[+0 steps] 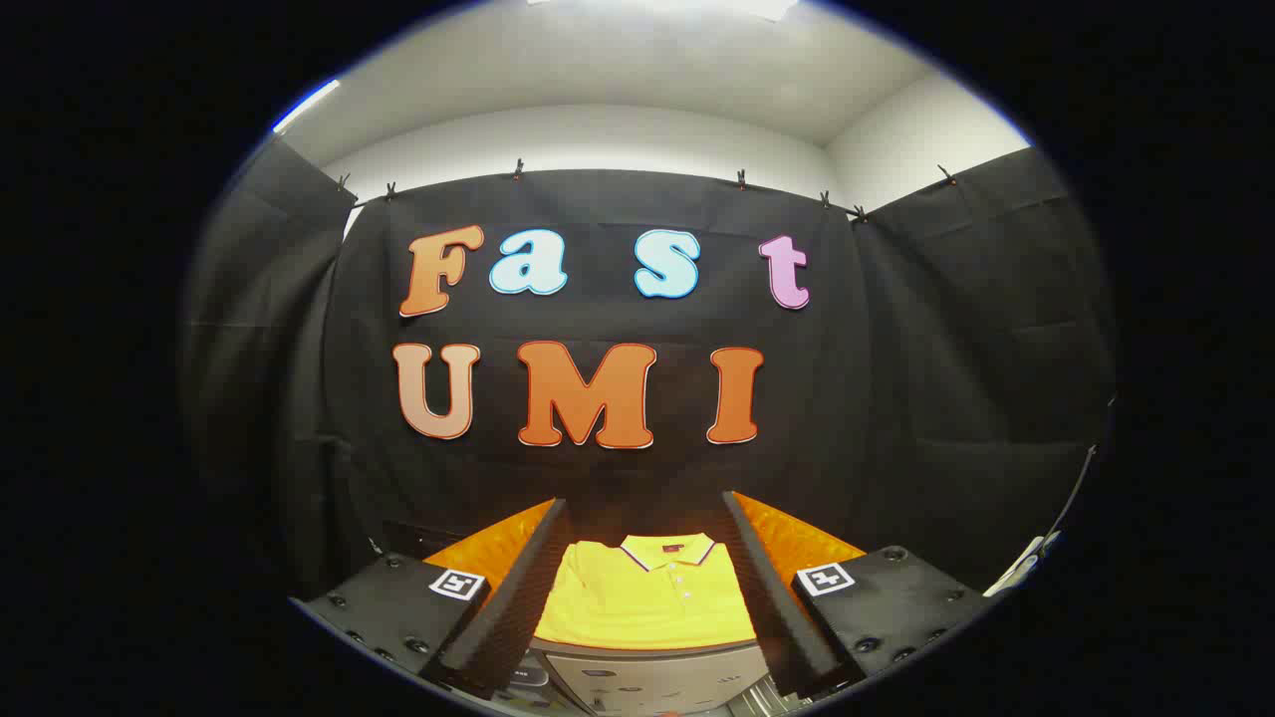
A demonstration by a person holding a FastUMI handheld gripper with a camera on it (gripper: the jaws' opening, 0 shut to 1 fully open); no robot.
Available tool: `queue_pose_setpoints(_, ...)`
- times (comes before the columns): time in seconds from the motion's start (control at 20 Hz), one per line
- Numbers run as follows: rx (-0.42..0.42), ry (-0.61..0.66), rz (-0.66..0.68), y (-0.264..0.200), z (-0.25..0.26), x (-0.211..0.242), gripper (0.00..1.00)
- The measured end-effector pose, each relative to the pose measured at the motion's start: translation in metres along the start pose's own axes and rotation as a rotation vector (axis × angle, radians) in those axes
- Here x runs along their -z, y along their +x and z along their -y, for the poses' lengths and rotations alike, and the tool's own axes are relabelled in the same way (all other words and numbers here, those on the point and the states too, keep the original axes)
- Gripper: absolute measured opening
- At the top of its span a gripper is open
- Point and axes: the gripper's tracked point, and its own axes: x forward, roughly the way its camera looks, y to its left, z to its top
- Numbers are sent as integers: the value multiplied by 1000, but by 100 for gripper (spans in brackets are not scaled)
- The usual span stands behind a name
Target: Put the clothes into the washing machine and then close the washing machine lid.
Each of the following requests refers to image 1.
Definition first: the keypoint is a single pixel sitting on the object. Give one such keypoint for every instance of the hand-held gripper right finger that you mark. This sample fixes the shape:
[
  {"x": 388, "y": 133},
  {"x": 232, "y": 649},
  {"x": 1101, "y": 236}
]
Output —
[{"x": 772, "y": 597}]

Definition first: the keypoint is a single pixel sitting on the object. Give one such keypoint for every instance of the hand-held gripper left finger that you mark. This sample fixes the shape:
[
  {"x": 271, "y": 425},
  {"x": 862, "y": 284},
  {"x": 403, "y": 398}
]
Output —
[{"x": 518, "y": 597}]

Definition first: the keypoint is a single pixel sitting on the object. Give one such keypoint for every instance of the yellow polo shirt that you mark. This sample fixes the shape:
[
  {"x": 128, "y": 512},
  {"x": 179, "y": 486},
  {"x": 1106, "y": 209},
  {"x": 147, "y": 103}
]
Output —
[{"x": 647, "y": 602}]

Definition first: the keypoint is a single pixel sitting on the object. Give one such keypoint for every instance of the black backdrop cloth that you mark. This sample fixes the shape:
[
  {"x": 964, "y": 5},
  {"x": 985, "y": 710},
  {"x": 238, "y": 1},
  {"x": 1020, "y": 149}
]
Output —
[{"x": 877, "y": 398}]

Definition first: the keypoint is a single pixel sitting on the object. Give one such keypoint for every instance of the white flat object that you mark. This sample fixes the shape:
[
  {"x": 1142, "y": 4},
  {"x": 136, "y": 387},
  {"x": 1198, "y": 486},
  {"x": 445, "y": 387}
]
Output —
[{"x": 1021, "y": 568}]

